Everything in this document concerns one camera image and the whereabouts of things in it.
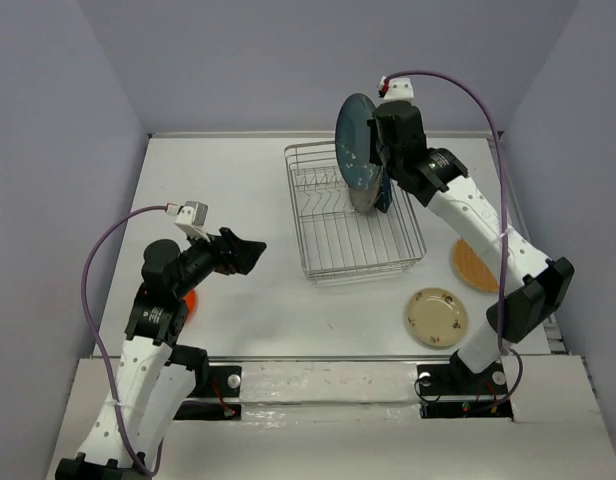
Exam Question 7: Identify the grey deer pattern plate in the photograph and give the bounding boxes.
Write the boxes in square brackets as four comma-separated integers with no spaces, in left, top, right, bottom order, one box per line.
[348,185,381,214]

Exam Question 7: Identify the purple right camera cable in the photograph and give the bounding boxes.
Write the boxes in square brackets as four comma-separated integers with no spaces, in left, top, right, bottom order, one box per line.
[377,71,525,401]

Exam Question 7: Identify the woven tan round plate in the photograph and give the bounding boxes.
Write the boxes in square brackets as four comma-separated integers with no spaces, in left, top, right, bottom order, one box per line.
[452,239,499,294]

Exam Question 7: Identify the wire metal dish rack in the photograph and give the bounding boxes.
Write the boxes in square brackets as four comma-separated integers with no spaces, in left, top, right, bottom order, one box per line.
[284,141,427,283]

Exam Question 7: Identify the purple camera cable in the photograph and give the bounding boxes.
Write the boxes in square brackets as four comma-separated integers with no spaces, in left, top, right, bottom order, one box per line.
[377,71,525,401]
[81,203,182,477]

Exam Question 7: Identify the cream floral plate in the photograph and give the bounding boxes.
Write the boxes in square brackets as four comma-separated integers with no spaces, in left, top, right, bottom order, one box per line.
[406,287,469,349]

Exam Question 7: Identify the dark blue leaf plate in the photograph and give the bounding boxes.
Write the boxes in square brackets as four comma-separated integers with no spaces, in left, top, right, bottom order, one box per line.
[374,172,392,213]

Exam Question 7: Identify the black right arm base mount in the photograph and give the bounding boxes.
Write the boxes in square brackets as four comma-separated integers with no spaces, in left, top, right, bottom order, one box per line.
[414,353,513,419]

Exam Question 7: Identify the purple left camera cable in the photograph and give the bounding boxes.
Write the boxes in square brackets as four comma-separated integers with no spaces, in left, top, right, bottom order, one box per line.
[81,203,182,477]

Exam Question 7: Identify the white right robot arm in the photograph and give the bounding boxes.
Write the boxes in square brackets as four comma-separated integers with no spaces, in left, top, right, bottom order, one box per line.
[369,100,574,392]

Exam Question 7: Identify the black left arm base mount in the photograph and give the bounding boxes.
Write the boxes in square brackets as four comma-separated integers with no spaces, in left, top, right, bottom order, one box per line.
[174,365,242,421]

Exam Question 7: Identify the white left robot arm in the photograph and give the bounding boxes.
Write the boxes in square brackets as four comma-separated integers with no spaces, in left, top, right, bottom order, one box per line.
[55,227,266,479]

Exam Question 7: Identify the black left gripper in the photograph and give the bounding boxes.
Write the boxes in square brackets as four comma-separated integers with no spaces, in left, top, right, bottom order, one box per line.
[173,224,266,297]

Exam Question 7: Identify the orange plate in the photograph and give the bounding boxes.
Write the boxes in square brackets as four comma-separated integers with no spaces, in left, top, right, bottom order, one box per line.
[184,290,198,321]

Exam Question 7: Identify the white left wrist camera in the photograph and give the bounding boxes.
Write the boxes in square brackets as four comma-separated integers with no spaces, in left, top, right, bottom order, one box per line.
[166,201,209,241]

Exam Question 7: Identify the teal blossom round plate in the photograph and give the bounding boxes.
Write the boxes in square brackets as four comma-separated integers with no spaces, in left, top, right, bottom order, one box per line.
[334,93,380,191]

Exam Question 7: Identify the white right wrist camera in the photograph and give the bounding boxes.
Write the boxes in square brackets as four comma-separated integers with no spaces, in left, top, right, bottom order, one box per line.
[378,76,415,104]

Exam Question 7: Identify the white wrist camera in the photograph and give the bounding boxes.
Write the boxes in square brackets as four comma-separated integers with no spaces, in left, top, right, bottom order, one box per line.
[166,201,209,241]
[378,76,415,104]

